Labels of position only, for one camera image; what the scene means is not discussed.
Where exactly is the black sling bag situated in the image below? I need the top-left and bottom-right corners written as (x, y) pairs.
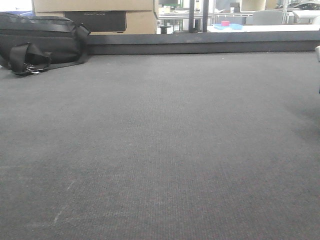
top-left (0, 12), bottom-right (91, 76)

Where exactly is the black metal post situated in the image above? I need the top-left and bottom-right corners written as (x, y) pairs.
top-left (188, 0), bottom-right (195, 33)

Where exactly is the grey office chair back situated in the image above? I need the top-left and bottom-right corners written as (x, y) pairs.
top-left (252, 9), bottom-right (283, 26)

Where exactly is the black table edge rail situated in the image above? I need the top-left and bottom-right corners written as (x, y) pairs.
top-left (87, 30), bottom-right (320, 55)

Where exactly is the large cardboard box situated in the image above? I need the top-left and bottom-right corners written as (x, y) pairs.
top-left (32, 0), bottom-right (159, 35)

